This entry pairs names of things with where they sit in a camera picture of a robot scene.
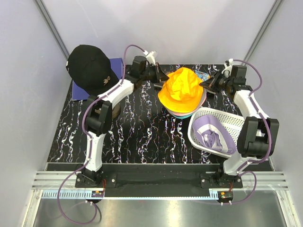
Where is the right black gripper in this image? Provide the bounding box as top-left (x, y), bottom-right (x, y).
top-left (200, 70), bottom-right (233, 94)

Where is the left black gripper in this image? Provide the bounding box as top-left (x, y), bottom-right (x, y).
top-left (140, 63), bottom-right (169, 84)

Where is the grey bucket hat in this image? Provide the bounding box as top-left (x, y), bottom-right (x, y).
top-left (165, 87), bottom-right (208, 113)

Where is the orange hat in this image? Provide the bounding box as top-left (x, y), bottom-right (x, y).
top-left (158, 67), bottom-right (204, 114)

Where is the pink bucket hat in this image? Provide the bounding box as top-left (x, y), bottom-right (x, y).
top-left (167, 109), bottom-right (196, 117)

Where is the teal bucket hat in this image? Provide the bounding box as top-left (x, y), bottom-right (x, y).
top-left (169, 112), bottom-right (193, 119)

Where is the black baseball cap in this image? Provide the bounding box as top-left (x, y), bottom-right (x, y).
top-left (66, 44), bottom-right (119, 96)

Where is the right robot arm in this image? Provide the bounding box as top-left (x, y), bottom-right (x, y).
top-left (200, 64), bottom-right (279, 188)

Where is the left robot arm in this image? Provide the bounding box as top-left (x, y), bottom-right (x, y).
top-left (80, 51), bottom-right (169, 187)

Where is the colourful treehouse book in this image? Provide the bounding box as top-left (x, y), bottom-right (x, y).
top-left (195, 70), bottom-right (210, 81)

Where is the white perforated basket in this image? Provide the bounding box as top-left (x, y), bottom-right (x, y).
top-left (187, 107), bottom-right (244, 158)

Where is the lavender grey cap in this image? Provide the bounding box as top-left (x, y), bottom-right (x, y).
top-left (192, 115), bottom-right (237, 155)

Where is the white foam mannequin head stand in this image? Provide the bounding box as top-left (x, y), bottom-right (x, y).
top-left (112, 104), bottom-right (121, 119)

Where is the purple flat book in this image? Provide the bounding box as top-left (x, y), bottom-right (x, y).
top-left (71, 58), bottom-right (123, 101)

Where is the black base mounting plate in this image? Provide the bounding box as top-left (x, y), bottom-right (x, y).
top-left (76, 163), bottom-right (243, 189)

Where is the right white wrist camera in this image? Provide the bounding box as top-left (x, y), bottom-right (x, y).
top-left (222, 58), bottom-right (234, 78)

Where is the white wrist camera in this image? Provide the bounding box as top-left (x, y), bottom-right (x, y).
top-left (143, 50), bottom-right (157, 65)
top-left (222, 58), bottom-right (234, 78)

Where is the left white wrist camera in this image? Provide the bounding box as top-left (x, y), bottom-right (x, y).
top-left (143, 50), bottom-right (157, 65)

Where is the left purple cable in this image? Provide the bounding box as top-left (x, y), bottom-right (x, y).
top-left (56, 44), bottom-right (149, 224)

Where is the purple cable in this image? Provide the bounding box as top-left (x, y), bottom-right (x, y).
top-left (56, 44), bottom-right (149, 224)
top-left (233, 59), bottom-right (272, 204)

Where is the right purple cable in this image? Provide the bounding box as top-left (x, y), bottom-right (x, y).
top-left (233, 59), bottom-right (272, 204)

